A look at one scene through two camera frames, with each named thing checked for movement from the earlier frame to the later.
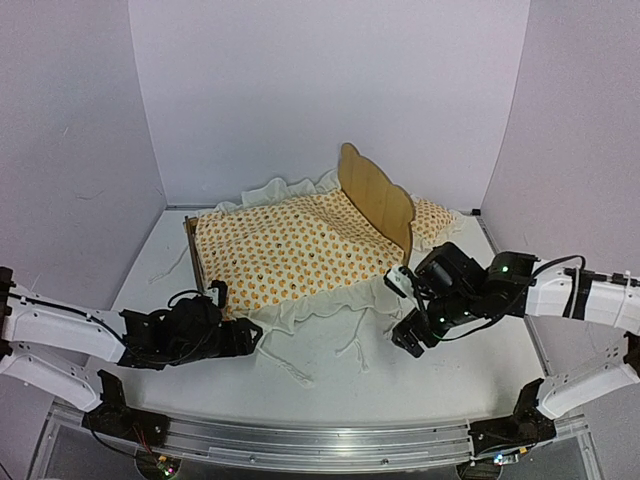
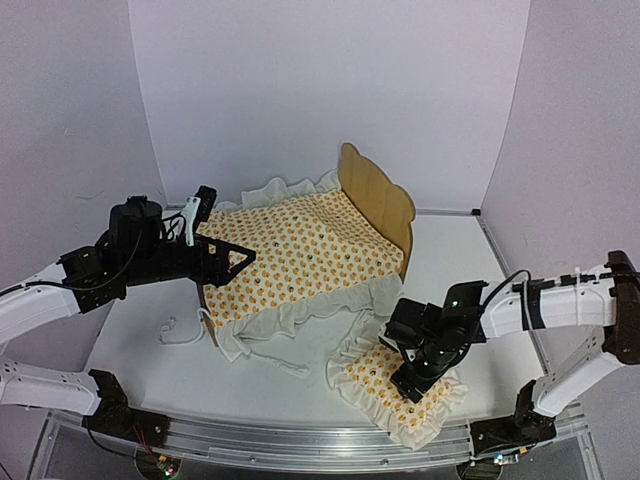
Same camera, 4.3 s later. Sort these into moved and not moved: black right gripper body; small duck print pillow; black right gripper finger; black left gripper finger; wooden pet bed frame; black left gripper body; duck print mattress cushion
Moved: black right gripper body; small duck print pillow; black right gripper finger; black left gripper body; black left gripper finger
Not moved: wooden pet bed frame; duck print mattress cushion
